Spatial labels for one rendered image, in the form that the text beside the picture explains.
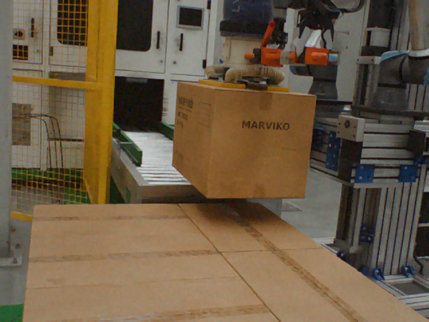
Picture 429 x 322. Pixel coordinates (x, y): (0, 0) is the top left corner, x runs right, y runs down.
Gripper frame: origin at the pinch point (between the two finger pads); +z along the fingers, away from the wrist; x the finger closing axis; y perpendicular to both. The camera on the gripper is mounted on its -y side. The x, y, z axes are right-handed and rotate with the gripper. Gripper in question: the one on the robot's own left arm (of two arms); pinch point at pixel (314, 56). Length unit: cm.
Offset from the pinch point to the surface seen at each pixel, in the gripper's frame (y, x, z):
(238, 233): 28, 8, 66
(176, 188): 76, 21, 60
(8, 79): 145, 98, 19
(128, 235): 29, 49, 66
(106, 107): 152, 47, 31
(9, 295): 102, 93, 120
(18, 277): 123, 90, 120
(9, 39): 145, 98, -1
